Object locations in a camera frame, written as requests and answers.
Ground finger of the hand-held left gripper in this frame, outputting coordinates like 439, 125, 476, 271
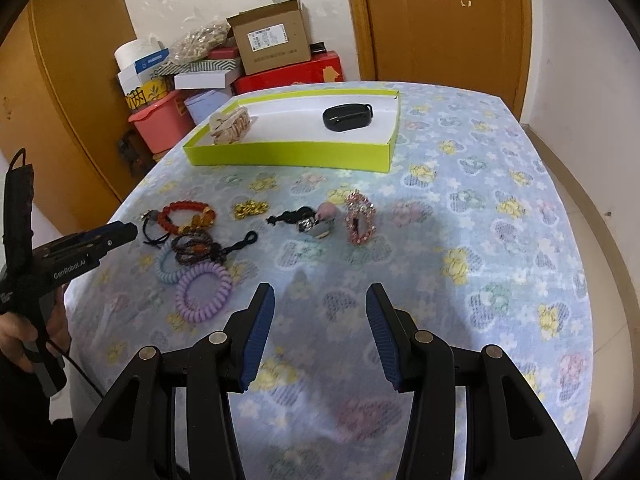
67, 225, 139, 261
80, 221, 137, 236

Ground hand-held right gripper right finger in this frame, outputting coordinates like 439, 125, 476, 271
365, 282, 583, 480

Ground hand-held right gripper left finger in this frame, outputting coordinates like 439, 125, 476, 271
57, 282, 277, 480

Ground black elastic hair tie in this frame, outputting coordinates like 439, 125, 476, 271
141, 213, 174, 247

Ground red bead bracelet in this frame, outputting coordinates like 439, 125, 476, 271
157, 201, 219, 236

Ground light blue spiral hair tie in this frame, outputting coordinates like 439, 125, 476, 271
156, 247, 194, 286

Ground brown braided hair ties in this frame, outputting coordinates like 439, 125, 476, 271
171, 230, 224, 266

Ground purple spiral hair tie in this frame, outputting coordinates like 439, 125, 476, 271
175, 261, 234, 324

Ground black knotted hair cord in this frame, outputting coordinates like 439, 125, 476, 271
220, 231, 259, 257

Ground black bow hair clip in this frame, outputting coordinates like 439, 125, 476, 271
266, 206, 313, 229

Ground pink grey plush hair clip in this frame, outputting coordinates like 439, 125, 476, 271
299, 202, 339, 240

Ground pink rhinestone hair claw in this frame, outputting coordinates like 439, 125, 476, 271
344, 189, 377, 246

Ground yellow-green cardboard box tray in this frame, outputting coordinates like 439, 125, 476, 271
181, 88, 402, 173

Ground person's left forearm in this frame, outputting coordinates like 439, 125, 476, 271
0, 354, 86, 480

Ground person's left hand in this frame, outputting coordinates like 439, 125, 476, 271
0, 287, 72, 372

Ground pink plastic bin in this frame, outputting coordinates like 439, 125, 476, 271
128, 89, 196, 155

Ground yellow patterned bucket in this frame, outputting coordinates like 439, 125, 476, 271
125, 77, 176, 114

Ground floral blue tablecloth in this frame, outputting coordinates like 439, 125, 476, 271
65, 80, 617, 480

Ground wooden wardrobe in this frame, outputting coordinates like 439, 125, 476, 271
0, 0, 139, 222

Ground lavender plastic container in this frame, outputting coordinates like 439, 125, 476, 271
184, 91, 232, 126

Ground beige hair claw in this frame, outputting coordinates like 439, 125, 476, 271
209, 106, 254, 146

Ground white box with blue label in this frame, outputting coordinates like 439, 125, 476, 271
117, 49, 171, 96

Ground flat white box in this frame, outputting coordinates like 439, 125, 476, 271
174, 69, 242, 92

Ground white paper roll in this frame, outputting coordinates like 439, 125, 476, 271
114, 38, 171, 73

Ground green white striped box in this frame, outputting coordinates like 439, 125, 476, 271
152, 57, 242, 77

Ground clear bag of beads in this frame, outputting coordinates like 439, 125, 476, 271
170, 21, 235, 64

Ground black oval hair clip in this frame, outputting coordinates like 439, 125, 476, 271
322, 103, 376, 133

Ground large red gift box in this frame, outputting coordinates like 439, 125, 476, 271
234, 51, 345, 95

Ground open brown cardboard box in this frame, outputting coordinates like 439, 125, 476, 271
226, 0, 312, 77

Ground wooden door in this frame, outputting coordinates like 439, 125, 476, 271
340, 0, 532, 107

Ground gold chain bracelet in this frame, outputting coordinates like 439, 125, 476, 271
234, 201, 269, 220

